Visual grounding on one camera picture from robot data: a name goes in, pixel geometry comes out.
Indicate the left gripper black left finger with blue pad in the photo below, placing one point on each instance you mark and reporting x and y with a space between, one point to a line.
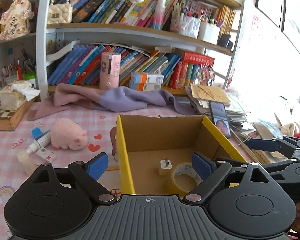
58 201

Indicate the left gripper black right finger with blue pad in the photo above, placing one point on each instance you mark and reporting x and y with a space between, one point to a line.
245 201

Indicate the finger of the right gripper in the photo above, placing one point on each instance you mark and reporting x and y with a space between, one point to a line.
272 145

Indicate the white staples box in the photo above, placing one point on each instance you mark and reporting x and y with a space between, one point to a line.
46 155

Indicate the white square soap block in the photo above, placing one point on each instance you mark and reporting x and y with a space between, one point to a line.
27 164

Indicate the white spray bottle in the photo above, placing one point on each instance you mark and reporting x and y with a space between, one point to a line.
41 142

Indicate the pink plush pig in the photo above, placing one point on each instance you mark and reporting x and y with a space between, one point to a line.
66 134

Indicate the yellow cardboard box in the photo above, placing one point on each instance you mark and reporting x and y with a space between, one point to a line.
142 142

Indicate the smartphone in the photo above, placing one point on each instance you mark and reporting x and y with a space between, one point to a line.
220 118

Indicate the pink checkered tablecloth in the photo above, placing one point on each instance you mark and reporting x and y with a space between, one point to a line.
98 125

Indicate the pile of papers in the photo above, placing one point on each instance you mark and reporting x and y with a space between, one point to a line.
201 97

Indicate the white charger plug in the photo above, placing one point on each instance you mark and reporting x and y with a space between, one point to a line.
165 167

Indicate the wooden chess box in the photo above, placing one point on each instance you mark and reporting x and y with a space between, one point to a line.
9 120

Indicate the pink purple cloth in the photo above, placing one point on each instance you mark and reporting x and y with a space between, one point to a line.
120 99

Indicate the tissue pack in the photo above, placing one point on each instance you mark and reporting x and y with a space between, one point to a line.
15 94

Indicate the red dictionary book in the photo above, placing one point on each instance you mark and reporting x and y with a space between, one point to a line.
194 58

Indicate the white pen holder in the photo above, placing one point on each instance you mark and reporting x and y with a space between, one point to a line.
208 32

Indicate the orange white boxes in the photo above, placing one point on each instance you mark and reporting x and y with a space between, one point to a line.
145 81

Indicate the white bookshelf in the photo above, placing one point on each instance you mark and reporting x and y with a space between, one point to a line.
56 36

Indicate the pink cylindrical container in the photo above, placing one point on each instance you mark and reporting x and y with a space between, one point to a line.
110 71

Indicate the pink doll figurine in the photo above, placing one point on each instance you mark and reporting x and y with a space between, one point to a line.
15 22

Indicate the white quilted handbag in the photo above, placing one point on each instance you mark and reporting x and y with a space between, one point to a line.
59 13

